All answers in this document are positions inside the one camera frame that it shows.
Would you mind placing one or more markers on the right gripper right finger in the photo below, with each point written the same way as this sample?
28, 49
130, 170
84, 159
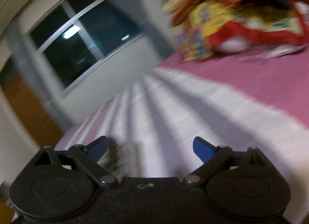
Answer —
223, 166

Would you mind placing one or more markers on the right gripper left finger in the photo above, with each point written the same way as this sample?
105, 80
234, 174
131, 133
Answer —
81, 158

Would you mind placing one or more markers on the grey sweat pants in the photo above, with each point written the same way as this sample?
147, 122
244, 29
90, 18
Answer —
122, 159

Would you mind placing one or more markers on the brown wooden door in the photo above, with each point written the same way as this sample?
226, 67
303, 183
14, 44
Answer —
29, 110

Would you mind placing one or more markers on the striped purple pink bedsheet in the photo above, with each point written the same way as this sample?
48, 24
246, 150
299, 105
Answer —
238, 101

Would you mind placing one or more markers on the grey curtain left side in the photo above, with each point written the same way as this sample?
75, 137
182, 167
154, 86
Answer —
22, 59

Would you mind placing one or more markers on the colourful red folded blanket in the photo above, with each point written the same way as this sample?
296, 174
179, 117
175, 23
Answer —
209, 28

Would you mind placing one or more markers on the window with white frame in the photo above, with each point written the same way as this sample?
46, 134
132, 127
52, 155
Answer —
78, 35

